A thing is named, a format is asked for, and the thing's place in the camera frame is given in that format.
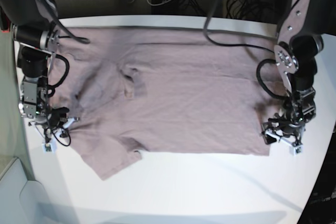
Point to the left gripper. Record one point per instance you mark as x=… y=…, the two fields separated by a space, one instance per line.
x=284 y=129

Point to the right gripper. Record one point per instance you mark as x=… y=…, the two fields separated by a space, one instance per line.
x=54 y=126

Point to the mauve pink t-shirt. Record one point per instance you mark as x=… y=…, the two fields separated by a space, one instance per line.
x=160 y=90

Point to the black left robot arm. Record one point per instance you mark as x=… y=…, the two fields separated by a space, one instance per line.
x=298 y=42

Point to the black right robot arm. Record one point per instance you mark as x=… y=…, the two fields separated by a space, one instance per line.
x=35 y=25

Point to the white bin corner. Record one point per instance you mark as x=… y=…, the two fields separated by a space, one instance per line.
x=21 y=199

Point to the red black clamp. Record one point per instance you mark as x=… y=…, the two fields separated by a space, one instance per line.
x=4 y=22

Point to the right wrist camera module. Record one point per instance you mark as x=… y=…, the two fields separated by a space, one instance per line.
x=50 y=147

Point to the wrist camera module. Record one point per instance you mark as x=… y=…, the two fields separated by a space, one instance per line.
x=50 y=147
x=295 y=150

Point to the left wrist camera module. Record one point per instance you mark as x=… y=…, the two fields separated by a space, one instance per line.
x=295 y=150

